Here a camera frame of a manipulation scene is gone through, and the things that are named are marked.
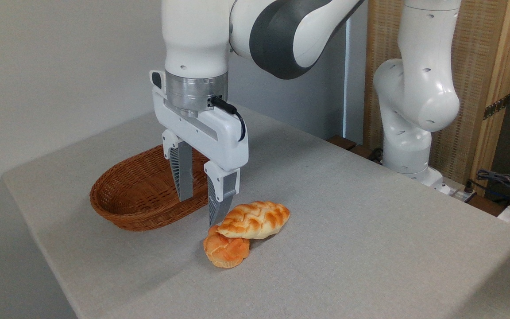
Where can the dark wooden ledge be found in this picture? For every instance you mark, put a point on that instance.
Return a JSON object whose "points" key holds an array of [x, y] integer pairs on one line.
{"points": [[348, 144]]}

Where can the round orange bread roll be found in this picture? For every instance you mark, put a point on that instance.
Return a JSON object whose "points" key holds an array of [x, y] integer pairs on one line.
{"points": [[226, 252]]}

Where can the brown woven wicker basket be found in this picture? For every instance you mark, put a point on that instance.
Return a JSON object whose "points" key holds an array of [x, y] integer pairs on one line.
{"points": [[126, 195]]}

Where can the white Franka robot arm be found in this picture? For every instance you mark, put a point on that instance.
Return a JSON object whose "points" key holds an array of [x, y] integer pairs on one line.
{"points": [[193, 35]]}

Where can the wooden woven folding screen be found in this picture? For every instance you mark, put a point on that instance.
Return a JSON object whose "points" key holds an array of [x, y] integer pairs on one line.
{"points": [[481, 44]]}

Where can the long braided bread loaf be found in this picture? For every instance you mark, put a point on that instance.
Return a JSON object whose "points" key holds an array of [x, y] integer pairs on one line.
{"points": [[255, 219]]}

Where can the black screen hinge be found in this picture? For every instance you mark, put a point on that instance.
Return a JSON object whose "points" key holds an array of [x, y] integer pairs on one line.
{"points": [[496, 107]]}

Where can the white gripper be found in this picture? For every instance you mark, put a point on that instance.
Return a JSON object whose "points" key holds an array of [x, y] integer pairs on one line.
{"points": [[219, 137]]}

